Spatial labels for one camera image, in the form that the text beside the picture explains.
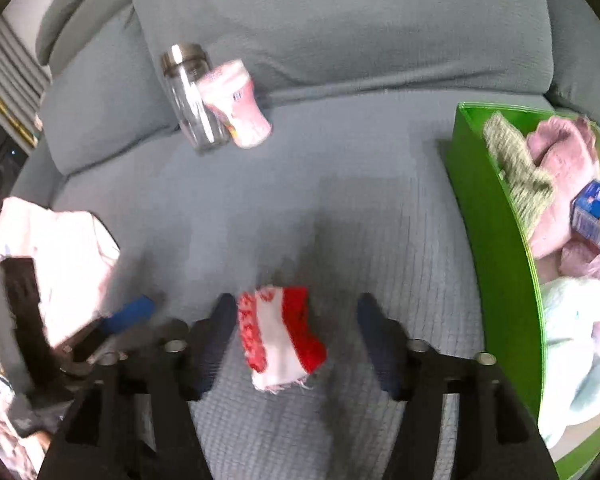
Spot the red and white sock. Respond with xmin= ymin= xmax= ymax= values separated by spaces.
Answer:
xmin=237 ymin=286 xmax=327 ymax=392

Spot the pale green knitted cloth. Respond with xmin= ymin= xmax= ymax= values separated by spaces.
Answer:
xmin=483 ymin=112 xmax=555 ymax=240

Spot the tissue pack with burger print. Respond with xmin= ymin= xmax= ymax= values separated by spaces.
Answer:
xmin=571 ymin=180 xmax=600 ymax=250

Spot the white and pink fuzzy cloth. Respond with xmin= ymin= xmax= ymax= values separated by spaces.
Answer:
xmin=526 ymin=116 xmax=600 ymax=260

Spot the light blue soft cloth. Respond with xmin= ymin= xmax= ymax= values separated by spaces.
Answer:
xmin=538 ymin=278 xmax=600 ymax=448

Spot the pink plastic bag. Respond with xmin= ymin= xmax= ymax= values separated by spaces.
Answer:
xmin=0 ymin=197 xmax=120 ymax=347

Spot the green storage box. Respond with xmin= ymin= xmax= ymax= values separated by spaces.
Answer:
xmin=444 ymin=101 xmax=600 ymax=480

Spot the pink plastic cup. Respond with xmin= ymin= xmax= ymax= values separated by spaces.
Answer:
xmin=197 ymin=60 xmax=272 ymax=150

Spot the clear glass jar metal lid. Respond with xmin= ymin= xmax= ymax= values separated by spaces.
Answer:
xmin=161 ymin=44 xmax=230 ymax=153

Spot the grey sofa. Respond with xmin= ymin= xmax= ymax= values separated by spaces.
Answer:
xmin=12 ymin=0 xmax=600 ymax=479

